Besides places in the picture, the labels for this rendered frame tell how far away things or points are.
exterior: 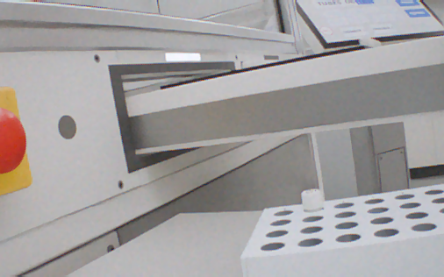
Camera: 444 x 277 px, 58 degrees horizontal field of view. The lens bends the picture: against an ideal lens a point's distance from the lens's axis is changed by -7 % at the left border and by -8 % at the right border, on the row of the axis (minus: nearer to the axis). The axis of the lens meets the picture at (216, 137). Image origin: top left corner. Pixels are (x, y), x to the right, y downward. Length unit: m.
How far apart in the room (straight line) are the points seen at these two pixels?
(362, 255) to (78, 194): 0.27
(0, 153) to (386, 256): 0.21
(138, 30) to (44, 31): 0.14
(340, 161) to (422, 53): 1.85
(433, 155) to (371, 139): 2.13
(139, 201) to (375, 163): 1.05
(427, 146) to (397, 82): 3.15
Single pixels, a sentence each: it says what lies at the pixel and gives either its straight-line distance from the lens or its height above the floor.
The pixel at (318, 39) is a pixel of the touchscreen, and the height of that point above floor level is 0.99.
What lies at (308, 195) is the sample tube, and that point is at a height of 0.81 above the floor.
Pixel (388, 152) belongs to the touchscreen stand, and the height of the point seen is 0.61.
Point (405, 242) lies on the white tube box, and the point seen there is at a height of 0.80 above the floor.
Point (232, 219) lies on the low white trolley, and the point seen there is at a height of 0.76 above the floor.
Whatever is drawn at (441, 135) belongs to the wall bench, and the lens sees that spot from 3.49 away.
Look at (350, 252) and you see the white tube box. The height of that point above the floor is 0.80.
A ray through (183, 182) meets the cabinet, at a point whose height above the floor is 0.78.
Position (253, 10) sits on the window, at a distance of 0.86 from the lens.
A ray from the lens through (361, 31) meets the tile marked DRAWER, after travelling 1.31.
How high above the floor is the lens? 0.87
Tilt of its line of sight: 5 degrees down
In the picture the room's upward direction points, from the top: 10 degrees counter-clockwise
